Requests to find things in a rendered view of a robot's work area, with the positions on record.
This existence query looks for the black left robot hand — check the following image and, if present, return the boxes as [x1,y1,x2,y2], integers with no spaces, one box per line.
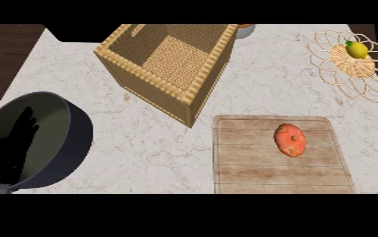
[0,106,41,186]

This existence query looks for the square wicker basket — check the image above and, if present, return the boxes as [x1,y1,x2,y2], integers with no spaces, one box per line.
[93,24,241,129]

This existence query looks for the wooden cutting board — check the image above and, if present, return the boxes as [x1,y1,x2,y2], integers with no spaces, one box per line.
[211,114,357,195]

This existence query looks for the dark grey pot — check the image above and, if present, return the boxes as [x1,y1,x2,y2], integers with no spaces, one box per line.
[0,91,94,191]

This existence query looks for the grey bowl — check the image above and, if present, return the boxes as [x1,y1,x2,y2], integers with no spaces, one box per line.
[233,24,258,41]

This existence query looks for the yellow lemon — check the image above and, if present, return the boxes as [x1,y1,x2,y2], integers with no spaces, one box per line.
[343,39,371,60]

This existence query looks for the pale wire basket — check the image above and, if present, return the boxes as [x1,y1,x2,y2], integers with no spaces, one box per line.
[306,30,378,104]

